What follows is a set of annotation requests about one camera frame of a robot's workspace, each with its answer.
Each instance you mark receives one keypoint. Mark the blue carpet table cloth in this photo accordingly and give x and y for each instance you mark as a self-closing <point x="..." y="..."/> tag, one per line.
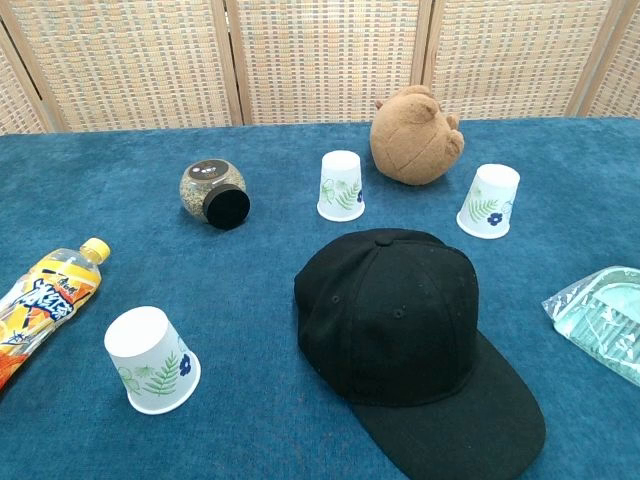
<point x="250" y="300"/>

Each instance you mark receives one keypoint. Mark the black baseball cap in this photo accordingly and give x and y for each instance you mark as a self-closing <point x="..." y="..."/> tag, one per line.
<point x="390" y="325"/>

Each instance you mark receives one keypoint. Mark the woven wood-framed screen panel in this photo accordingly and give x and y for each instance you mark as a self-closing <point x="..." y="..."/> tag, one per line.
<point x="620" y="85"/>
<point x="15" y="105"/>
<point x="510" y="55"/>
<point x="325" y="60"/>
<point x="130" y="65"/>

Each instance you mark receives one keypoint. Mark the white paper cup leaf print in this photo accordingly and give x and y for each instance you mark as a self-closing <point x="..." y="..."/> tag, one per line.
<point x="492" y="190"/>
<point x="340" y="175"/>
<point x="145" y="350"/>

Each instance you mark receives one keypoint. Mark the orange drink plastic bottle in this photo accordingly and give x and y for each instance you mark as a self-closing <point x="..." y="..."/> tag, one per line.
<point x="45" y="300"/>

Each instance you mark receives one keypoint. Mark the brown plush animal toy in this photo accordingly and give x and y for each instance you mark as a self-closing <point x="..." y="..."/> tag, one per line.
<point x="410" y="145"/>

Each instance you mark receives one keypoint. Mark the green dustpan in plastic bag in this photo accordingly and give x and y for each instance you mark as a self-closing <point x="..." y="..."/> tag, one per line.
<point x="605" y="315"/>

